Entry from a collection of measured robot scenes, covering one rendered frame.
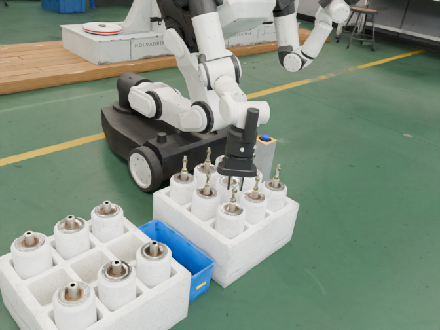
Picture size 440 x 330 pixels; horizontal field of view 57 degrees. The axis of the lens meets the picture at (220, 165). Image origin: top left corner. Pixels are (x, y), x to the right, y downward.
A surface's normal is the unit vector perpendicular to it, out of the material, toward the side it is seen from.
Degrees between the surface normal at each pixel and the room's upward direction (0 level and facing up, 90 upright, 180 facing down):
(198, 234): 90
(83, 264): 90
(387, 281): 0
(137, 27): 90
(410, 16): 90
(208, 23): 71
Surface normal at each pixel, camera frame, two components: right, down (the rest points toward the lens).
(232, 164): 0.03, 0.50
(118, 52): 0.70, 0.41
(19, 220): 0.11, -0.87
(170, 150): 0.57, -0.32
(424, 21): -0.70, 0.29
